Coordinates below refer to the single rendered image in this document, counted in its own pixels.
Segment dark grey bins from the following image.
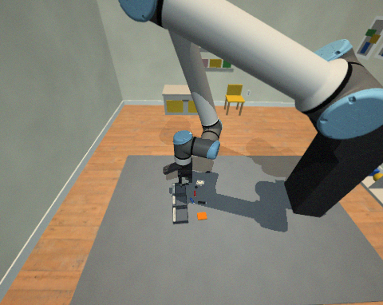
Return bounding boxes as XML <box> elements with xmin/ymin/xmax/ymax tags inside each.
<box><xmin>172</xmin><ymin>183</ymin><xmax>188</xmax><ymax>224</ymax></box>

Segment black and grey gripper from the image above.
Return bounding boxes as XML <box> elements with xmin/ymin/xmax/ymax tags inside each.
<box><xmin>177</xmin><ymin>159</ymin><xmax>192</xmax><ymax>186</ymax></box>

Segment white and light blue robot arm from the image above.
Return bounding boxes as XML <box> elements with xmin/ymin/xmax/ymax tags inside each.
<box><xmin>118</xmin><ymin>0</ymin><xmax>383</xmax><ymax>175</ymax></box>

